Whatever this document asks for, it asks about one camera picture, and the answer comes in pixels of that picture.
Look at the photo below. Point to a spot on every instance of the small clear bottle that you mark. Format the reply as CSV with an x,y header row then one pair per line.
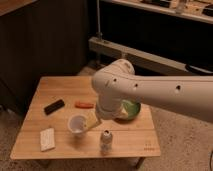
x,y
106,141

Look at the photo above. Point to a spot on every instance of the metal vertical pole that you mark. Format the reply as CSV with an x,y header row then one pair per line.
x,y
99,33

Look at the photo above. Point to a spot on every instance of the orange carrot toy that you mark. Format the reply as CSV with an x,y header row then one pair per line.
x,y
83,105

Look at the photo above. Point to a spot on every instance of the clear plastic cup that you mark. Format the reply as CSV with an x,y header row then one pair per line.
x,y
77,124

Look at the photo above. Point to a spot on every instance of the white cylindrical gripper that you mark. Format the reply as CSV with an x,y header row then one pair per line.
x,y
105,113

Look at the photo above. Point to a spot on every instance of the wooden low table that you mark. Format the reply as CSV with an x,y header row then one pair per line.
x,y
131,139

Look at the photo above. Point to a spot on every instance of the green ceramic bowl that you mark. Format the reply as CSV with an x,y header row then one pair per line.
x,y
133,109

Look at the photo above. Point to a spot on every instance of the black rectangular remote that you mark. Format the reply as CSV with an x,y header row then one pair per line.
x,y
54,107

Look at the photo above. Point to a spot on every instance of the upper wooden shelf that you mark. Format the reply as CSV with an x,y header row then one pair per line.
x,y
197,10

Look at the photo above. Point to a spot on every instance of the grey metal shelf beam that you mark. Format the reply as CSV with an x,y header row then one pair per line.
x,y
143,59

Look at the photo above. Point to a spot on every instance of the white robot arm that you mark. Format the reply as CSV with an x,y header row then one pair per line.
x,y
187,95

